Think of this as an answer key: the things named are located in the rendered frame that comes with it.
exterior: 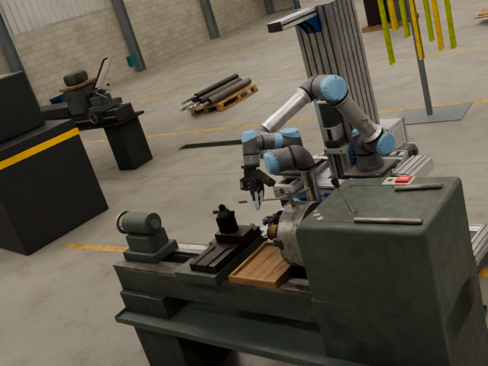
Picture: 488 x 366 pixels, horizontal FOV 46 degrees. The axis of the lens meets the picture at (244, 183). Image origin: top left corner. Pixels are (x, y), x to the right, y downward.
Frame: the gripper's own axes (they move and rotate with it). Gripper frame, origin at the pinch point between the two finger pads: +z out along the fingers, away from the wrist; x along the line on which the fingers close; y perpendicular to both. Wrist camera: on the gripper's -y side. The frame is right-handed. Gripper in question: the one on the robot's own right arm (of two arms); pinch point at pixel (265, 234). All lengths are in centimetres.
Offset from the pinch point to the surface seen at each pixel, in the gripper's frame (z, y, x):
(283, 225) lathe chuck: 8.2, -19.7, 11.2
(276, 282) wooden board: 13.8, -9.9, -18.0
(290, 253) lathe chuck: 12.4, -22.2, -1.3
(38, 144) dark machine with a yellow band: -153, 434, 6
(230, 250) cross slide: 0.6, 26.7, -10.6
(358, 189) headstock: -16, -48, 18
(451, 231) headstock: -7, -91, 4
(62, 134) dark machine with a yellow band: -186, 430, 5
